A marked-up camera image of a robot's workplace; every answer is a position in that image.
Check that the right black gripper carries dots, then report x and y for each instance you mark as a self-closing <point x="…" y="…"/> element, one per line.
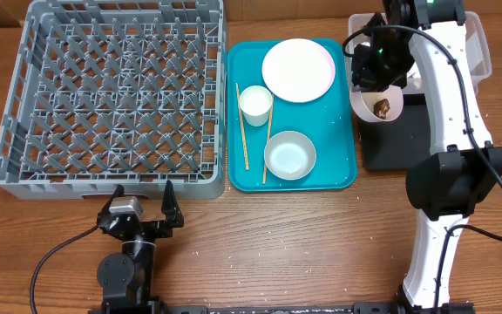
<point x="374" y="70"/>

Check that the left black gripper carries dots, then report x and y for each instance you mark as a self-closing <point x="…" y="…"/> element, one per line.
<point x="170" y="208"/>

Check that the pink bowl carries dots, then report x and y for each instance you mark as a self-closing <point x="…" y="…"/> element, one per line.
<point x="363" y="103"/>

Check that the brown food scrap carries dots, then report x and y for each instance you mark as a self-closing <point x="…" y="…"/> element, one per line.
<point x="381" y="108"/>

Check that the white paper cup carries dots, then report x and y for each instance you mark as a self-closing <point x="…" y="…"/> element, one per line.
<point x="256" y="102"/>

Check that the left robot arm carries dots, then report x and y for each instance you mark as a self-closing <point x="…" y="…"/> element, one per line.
<point x="126" y="277"/>

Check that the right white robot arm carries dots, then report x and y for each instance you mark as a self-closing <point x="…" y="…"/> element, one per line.
<point x="463" y="166"/>

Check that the clear plastic waste bin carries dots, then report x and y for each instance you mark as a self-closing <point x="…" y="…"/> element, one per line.
<point x="476" y="49"/>

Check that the grey plastic dishwasher rack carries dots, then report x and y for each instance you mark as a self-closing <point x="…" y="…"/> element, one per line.
<point x="117" y="93"/>

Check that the teal plastic serving tray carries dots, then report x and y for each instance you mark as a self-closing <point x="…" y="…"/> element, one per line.
<point x="327" y="121"/>

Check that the black rectangular tray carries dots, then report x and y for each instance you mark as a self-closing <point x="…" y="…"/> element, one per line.
<point x="400" y="144"/>

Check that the large white round plate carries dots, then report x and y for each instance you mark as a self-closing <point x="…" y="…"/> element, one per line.
<point x="298" y="70"/>

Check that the right wooden chopstick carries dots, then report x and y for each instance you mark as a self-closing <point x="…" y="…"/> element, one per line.
<point x="270" y="118"/>

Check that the wooden chopstick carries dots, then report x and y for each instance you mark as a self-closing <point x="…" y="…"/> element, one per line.
<point x="242" y="126"/>
<point x="270" y="118"/>

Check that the left wooden chopstick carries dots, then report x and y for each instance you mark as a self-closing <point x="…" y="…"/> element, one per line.
<point x="242" y="126"/>

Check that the grey-white bowl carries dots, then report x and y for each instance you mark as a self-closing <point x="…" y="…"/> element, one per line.
<point x="291" y="155"/>

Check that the brown cardboard backdrop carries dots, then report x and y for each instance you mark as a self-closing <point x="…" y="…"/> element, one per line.
<point x="13" y="12"/>

